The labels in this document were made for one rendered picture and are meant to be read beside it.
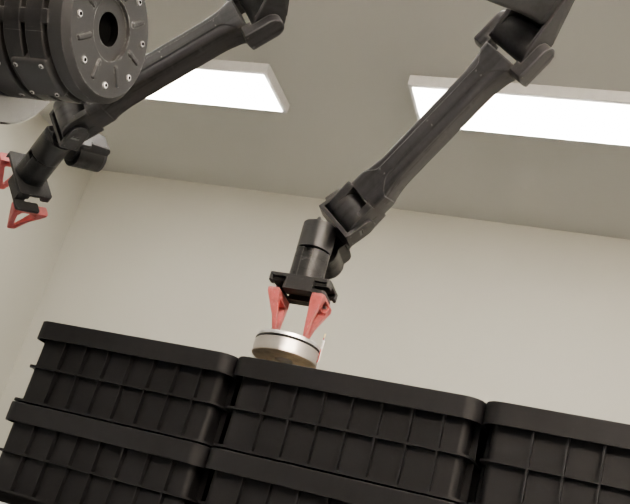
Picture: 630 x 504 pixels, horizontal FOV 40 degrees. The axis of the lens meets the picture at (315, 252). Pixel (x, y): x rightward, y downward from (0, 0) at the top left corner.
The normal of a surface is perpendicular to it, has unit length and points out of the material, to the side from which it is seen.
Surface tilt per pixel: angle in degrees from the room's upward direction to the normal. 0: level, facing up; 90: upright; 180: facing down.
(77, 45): 90
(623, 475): 90
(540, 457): 90
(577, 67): 180
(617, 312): 90
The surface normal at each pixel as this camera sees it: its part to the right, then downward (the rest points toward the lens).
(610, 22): -0.26, 0.90
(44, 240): 0.93, 0.15
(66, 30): 0.40, 0.26
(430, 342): -0.25, -0.40
